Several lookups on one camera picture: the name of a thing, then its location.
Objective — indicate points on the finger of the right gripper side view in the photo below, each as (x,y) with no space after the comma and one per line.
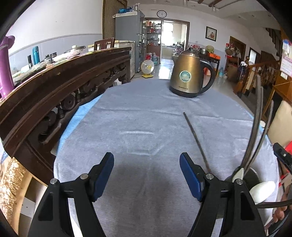
(283,155)

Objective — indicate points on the brass electric kettle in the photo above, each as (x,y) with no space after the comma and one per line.
(187,75)

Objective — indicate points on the small white plastic spoon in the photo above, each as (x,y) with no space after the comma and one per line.
(239,175)

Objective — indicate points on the person's right hand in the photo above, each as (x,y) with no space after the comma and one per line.
(279,214)

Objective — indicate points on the wooden stair railing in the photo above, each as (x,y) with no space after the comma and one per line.
(266,72)

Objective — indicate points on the white chest freezer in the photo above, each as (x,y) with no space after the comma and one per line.
(125,48)

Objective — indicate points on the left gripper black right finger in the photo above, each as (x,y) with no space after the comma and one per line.
(231,200)

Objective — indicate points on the framed wall picture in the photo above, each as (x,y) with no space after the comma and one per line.
(211,33)

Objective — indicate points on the round wall clock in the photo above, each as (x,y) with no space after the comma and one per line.
(161,14)

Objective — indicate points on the blue under cloth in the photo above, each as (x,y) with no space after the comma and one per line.
(76,119)

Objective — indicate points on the dark chopstick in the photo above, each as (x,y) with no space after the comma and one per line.
(197,142)
(264,133)
(256,122)

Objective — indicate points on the teal thermos bottle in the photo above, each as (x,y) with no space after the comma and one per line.
(36,55)

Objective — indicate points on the yellow white floor fan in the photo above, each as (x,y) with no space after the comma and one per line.
(147,67)

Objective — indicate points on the wooden side table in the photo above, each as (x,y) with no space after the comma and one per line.
(211,60)

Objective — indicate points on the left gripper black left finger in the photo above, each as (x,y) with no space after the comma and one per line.
(52,217)

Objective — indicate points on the large white plastic spoon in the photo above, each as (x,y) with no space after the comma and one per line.
(262,191)

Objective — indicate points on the brown wooden door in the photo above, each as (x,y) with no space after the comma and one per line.
(109,9)

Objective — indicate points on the grey table cloth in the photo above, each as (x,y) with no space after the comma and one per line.
(142,124)

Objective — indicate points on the grey refrigerator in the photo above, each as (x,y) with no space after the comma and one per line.
(131,26)

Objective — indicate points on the dark carved wooden sideboard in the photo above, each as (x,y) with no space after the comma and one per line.
(36,113)

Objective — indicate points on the purple plastic post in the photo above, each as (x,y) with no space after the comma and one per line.
(7,84)

